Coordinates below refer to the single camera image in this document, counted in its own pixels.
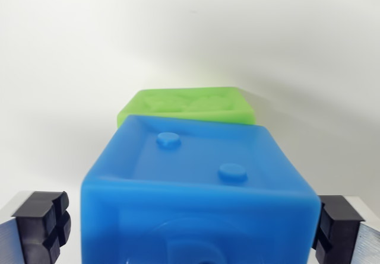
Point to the black-padded silver gripper right finger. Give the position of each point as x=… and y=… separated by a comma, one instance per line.
x=344, y=231

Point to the black-padded silver gripper left finger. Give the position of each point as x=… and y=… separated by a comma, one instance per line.
x=32, y=231

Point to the blue plastic cube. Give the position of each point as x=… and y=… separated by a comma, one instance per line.
x=196, y=198

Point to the green plastic cube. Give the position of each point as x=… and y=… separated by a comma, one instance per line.
x=190, y=103

